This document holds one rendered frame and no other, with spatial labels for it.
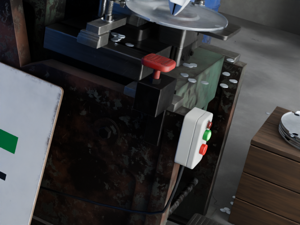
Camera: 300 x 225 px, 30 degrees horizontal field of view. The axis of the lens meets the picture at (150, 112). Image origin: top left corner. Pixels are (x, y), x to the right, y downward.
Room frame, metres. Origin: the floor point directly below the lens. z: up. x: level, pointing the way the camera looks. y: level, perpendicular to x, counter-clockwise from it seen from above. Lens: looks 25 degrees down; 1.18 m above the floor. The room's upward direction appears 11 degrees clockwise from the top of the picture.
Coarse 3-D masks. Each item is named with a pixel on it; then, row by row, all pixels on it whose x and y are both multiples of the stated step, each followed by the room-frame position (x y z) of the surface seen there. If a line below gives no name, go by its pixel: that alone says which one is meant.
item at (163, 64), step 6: (150, 54) 1.21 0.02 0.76; (156, 54) 1.22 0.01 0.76; (144, 60) 1.17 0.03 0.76; (150, 60) 1.17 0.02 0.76; (156, 60) 1.17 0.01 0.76; (162, 60) 1.18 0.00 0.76; (168, 60) 1.19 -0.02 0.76; (150, 66) 1.16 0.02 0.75; (156, 66) 1.16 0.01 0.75; (162, 66) 1.15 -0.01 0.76; (168, 66) 1.16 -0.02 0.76; (174, 66) 1.18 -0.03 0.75; (156, 72) 1.18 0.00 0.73; (156, 78) 1.18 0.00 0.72
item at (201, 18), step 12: (132, 0) 1.57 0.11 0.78; (144, 0) 1.60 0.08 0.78; (156, 0) 1.63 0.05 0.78; (168, 0) 1.66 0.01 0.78; (132, 12) 1.44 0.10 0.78; (144, 12) 1.47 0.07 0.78; (156, 12) 1.49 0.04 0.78; (168, 12) 1.50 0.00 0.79; (180, 12) 1.52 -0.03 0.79; (192, 12) 1.55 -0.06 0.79; (204, 12) 1.60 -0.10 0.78; (216, 12) 1.62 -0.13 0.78; (168, 24) 1.39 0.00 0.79; (180, 24) 1.43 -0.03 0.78; (192, 24) 1.45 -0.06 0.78; (204, 24) 1.48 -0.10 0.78; (216, 24) 1.50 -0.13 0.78
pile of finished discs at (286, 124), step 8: (288, 112) 1.94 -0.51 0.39; (296, 112) 1.97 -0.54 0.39; (288, 120) 1.88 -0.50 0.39; (296, 120) 1.89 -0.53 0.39; (280, 128) 1.83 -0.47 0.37; (288, 128) 1.81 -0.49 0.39; (296, 128) 1.82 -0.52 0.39; (288, 136) 1.77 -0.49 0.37; (296, 136) 1.74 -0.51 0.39; (296, 144) 1.73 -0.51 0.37
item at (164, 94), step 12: (144, 84) 1.16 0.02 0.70; (156, 84) 1.17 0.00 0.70; (168, 84) 1.19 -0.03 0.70; (144, 96) 1.16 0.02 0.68; (156, 96) 1.15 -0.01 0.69; (168, 96) 1.20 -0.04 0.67; (144, 108) 1.16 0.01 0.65; (156, 108) 1.15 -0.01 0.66; (156, 120) 1.23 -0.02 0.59; (156, 132) 1.23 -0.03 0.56; (156, 144) 1.23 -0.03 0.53
